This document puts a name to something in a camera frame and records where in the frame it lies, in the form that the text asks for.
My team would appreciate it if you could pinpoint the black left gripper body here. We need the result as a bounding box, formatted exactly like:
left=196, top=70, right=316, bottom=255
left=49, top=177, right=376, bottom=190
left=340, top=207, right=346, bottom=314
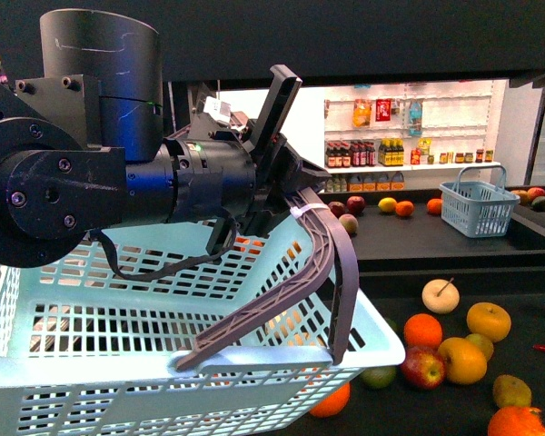
left=188, top=64, right=329, bottom=237

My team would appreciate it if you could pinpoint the large light blue basket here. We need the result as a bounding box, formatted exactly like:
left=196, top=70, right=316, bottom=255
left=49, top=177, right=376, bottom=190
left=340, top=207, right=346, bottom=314
left=0, top=219, right=404, bottom=435

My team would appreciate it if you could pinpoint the yellow lemon back tray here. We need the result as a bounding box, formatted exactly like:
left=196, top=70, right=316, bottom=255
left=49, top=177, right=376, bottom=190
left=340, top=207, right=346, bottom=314
left=378, top=197, right=397, bottom=214

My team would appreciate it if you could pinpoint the white zip tie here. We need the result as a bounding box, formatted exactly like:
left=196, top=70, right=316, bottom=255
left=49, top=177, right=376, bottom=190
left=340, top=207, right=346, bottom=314
left=290, top=203, right=329, bottom=219

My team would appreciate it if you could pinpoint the dark red apple back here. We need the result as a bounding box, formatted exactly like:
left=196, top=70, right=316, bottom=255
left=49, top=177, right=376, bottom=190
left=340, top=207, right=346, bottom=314
left=346, top=195, right=366, bottom=216

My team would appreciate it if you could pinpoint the pink peach back tray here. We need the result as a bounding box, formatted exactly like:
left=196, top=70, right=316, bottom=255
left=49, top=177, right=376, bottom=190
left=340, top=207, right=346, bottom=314
left=339, top=213, right=359, bottom=235

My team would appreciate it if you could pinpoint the orange back tray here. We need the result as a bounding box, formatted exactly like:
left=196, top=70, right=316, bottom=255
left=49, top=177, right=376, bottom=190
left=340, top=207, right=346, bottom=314
left=395, top=201, right=415, bottom=218

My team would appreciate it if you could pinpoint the small blue basket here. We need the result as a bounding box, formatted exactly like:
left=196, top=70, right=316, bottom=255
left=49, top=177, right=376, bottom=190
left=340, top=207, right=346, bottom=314
left=440, top=163, right=520, bottom=239

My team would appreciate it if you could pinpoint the white pear with stem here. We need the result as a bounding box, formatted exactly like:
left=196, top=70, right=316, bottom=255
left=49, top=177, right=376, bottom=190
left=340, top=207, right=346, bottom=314
left=421, top=279, right=460, bottom=314

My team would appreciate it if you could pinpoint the small orange mandarin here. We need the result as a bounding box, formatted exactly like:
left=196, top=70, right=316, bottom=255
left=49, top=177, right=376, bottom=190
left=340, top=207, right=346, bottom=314
left=403, top=313, right=443, bottom=349

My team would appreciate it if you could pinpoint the green avocado lower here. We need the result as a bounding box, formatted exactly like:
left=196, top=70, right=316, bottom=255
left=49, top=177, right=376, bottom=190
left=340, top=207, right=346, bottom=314
left=360, top=366, right=397, bottom=390

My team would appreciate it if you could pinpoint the large orange left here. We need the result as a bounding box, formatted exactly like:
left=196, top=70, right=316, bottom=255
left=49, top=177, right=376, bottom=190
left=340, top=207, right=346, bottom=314
left=309, top=382, right=351, bottom=419

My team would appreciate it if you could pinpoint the large orange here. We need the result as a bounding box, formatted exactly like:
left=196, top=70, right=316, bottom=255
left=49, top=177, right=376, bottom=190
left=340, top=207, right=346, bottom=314
left=487, top=406, right=545, bottom=436
left=309, top=382, right=351, bottom=419

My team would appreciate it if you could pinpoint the golden apple pear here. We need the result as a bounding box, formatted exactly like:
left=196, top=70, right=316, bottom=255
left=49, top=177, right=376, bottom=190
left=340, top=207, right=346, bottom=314
left=466, top=302, right=511, bottom=343

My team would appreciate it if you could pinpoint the yellow orange fruit centre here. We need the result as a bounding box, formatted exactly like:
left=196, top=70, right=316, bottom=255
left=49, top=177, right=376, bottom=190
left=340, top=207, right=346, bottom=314
left=438, top=337, right=488, bottom=385

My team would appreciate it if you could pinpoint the brown kiwi back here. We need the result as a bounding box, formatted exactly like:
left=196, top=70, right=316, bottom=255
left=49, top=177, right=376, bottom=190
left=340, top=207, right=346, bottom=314
left=465, top=333, right=494, bottom=362

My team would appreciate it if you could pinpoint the brown kiwi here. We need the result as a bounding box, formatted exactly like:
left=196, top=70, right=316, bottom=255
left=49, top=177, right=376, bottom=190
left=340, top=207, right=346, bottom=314
left=492, top=374, right=532, bottom=408
left=465, top=333, right=494, bottom=362

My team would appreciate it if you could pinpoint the brown kiwi front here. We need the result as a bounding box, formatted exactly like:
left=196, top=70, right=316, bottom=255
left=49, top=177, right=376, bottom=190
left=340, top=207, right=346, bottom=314
left=492, top=374, right=532, bottom=408

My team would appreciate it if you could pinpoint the large orange front right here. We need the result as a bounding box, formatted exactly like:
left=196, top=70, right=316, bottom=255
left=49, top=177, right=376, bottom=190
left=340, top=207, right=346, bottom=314
left=487, top=406, right=545, bottom=436

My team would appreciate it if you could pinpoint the white wall shelf with goods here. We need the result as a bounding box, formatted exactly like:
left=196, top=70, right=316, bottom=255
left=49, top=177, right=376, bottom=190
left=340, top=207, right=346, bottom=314
left=324, top=80, right=506, bottom=193

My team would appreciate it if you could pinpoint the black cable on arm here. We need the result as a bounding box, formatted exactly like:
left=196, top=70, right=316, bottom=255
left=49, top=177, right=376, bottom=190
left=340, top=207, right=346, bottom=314
left=89, top=217, right=238, bottom=282

